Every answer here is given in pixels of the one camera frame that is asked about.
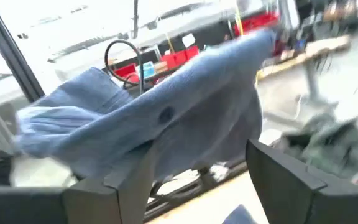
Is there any rolling rack with bins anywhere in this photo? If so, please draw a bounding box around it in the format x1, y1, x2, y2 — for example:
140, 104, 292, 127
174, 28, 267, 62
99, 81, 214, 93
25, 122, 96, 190
113, 45, 200, 85

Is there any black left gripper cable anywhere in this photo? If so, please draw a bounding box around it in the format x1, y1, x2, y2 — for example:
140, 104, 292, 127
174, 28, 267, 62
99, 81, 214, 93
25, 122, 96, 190
104, 39, 145, 96

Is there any black aluminium frame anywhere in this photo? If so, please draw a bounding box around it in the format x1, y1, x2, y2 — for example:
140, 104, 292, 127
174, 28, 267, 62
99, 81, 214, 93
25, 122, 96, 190
0, 0, 250, 223

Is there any wooden workbench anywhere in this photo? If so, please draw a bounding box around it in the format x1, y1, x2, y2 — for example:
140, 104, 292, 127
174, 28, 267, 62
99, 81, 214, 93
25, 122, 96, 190
256, 34, 352, 82

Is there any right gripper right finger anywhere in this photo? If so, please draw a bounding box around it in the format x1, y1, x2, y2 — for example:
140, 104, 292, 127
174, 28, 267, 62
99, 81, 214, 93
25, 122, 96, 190
246, 138, 358, 224

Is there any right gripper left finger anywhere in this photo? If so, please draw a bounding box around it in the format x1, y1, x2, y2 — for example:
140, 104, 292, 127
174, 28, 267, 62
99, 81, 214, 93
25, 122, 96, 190
62, 140, 157, 224

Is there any blue box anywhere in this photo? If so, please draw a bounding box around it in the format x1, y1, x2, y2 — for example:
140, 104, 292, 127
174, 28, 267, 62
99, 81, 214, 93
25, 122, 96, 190
135, 61, 157, 78

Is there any blue denim baseball cap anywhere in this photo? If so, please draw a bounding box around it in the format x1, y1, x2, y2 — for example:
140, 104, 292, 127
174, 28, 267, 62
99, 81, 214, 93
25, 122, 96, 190
221, 204, 259, 224
12, 28, 278, 183

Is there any green baseball cap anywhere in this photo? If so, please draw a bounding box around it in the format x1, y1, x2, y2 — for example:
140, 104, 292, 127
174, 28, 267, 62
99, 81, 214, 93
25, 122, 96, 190
278, 119, 358, 189

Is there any red bin wall rack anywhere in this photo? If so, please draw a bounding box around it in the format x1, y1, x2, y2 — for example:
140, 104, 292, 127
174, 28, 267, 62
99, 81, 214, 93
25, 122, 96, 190
233, 12, 281, 37

